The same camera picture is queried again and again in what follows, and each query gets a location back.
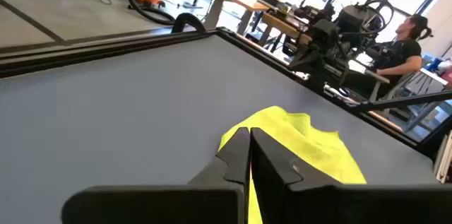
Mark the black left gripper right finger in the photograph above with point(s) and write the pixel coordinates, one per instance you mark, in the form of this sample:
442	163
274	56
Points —
282	181

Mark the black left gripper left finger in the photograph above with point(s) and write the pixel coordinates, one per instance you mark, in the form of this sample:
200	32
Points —
226	167

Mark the yellow-green microfibre towel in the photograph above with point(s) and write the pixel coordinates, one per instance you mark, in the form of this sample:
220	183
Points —
310	146

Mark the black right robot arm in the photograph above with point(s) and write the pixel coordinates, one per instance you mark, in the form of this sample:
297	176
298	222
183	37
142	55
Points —
353	17

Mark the low wooden workbench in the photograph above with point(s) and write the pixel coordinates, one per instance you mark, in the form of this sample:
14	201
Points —
282	26

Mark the grey side table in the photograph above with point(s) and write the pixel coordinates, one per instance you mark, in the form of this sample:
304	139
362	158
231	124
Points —
376	75

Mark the person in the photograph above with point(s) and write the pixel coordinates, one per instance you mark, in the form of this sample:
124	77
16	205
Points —
402	54

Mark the silver aluminium extrusion rail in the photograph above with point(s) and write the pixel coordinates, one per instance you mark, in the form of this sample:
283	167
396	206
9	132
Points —
445	157

